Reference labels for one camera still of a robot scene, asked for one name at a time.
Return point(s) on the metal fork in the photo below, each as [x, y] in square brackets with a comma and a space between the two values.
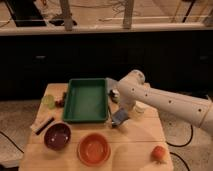
[110, 115]

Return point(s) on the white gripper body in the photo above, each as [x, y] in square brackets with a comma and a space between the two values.
[128, 105]

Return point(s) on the green toy with figures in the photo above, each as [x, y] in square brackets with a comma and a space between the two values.
[114, 95]

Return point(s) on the wooden table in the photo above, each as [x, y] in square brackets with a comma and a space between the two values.
[137, 145]

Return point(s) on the green plastic tray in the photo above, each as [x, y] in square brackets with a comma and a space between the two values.
[86, 101]

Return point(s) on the white cup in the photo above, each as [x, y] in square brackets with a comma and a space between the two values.
[139, 108]

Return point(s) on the orange bowl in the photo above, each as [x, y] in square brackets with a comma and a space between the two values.
[93, 150]

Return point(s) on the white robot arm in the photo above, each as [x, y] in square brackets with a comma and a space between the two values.
[194, 110]

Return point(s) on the orange fruit toy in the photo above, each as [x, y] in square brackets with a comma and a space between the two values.
[158, 154]

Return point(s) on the purple bowl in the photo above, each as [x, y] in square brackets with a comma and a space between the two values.
[57, 136]

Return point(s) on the dark red small toy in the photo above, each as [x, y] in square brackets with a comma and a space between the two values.
[60, 103]

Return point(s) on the yellow-green cup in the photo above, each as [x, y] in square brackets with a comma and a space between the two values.
[48, 101]

